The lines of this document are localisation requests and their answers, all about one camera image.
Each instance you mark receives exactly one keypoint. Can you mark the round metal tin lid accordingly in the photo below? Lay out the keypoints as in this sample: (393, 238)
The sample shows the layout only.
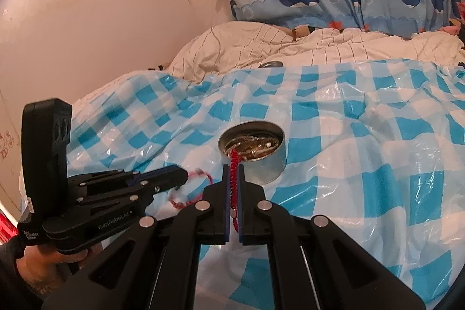
(271, 64)

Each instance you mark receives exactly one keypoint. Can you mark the red plastic object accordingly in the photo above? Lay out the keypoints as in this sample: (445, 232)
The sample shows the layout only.
(7, 228)

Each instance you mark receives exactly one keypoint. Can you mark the pink cloth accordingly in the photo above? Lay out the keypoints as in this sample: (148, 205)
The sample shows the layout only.
(458, 17)

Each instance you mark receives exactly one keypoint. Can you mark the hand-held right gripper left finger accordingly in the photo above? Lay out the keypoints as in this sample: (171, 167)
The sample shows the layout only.
(227, 206)

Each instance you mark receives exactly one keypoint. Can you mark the thin silver bangle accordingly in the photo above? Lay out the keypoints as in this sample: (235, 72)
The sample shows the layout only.
(250, 142)

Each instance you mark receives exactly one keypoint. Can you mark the person's left hand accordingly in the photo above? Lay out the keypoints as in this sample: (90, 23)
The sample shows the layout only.
(36, 264)

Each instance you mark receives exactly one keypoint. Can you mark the blue checkered plastic sheet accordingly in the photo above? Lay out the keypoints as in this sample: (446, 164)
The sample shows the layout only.
(345, 157)

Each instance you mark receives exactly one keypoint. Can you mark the white striped duvet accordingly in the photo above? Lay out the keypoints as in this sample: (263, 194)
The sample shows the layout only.
(327, 45)

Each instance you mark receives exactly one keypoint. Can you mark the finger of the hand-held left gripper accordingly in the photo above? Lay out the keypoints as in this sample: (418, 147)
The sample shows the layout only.
(156, 173)
(170, 183)

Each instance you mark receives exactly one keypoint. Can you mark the dark brown object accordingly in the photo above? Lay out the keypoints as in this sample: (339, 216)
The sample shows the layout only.
(294, 33)

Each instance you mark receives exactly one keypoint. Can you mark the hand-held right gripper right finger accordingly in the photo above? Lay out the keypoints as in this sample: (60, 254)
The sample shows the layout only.
(241, 206)

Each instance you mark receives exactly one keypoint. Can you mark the round metal tin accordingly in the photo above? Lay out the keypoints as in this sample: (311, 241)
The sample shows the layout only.
(267, 170)

